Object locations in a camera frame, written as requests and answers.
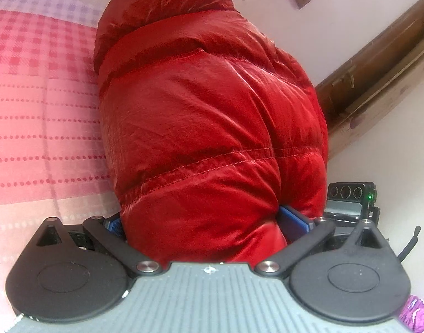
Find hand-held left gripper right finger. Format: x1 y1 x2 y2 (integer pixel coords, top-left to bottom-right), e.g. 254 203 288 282
255 205 386 279

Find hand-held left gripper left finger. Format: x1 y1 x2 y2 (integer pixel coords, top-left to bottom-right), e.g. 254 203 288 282
34 215 164 275

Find red puffer jacket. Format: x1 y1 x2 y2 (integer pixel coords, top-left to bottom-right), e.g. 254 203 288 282
93 0 329 264

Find purple patterned cloth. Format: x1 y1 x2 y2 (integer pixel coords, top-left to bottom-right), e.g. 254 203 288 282
396 295 424 333

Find pink checked bed sheet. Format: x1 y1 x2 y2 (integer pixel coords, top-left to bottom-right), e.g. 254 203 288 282
0 0 129 323

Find black strap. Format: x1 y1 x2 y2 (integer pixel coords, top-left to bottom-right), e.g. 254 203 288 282
398 225 423 262

